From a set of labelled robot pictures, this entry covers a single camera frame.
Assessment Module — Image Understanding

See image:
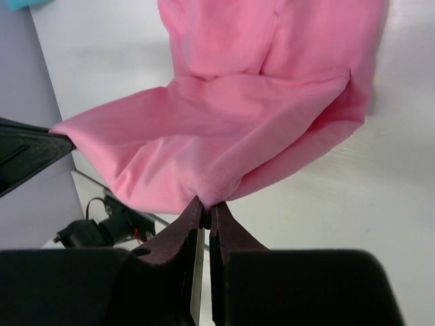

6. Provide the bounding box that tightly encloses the folded turquoise t-shirt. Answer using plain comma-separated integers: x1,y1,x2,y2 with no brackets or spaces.
5,0,52,11

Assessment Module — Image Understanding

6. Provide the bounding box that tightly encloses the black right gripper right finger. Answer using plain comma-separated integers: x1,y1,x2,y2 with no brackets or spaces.
209,202,404,325

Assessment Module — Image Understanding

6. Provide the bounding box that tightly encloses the light pink t-shirt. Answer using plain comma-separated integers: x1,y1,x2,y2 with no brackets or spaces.
52,1,386,213

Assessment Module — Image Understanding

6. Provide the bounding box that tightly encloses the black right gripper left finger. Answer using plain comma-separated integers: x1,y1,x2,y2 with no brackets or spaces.
1,198,204,325

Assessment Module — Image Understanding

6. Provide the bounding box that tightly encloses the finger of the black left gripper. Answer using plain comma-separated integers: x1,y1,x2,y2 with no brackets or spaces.
1,118,75,196

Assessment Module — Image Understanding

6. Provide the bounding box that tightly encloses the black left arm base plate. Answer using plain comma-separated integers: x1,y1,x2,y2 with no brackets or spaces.
52,189,169,250

